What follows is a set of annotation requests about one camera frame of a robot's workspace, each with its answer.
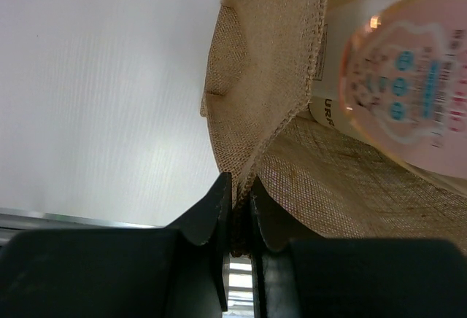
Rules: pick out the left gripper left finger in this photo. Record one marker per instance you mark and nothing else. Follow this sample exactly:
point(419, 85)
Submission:
point(198, 279)

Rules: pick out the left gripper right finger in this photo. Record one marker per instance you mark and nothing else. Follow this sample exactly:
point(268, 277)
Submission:
point(275, 286)

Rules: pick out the brown canvas tote bag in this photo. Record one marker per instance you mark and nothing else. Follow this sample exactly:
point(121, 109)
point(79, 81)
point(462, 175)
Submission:
point(258, 83)

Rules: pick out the orange bottle pink cap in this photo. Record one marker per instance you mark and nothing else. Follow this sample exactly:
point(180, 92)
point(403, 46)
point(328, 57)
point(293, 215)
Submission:
point(402, 86)

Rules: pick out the white bottle dark cap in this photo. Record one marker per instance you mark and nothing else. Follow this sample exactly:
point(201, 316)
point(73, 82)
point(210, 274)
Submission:
point(340, 24)

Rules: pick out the slotted grey cable duct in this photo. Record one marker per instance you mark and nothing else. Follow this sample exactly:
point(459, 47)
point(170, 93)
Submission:
point(239, 292)

